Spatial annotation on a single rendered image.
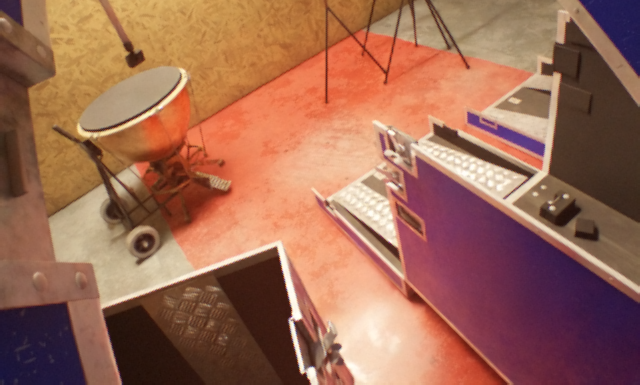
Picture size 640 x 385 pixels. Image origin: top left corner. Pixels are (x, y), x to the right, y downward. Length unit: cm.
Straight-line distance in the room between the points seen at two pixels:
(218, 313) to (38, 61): 84
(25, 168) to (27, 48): 6
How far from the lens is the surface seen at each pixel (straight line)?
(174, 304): 98
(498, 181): 206
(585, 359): 105
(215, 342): 107
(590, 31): 58
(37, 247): 19
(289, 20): 377
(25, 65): 22
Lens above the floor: 159
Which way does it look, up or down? 38 degrees down
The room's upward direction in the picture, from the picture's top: 20 degrees counter-clockwise
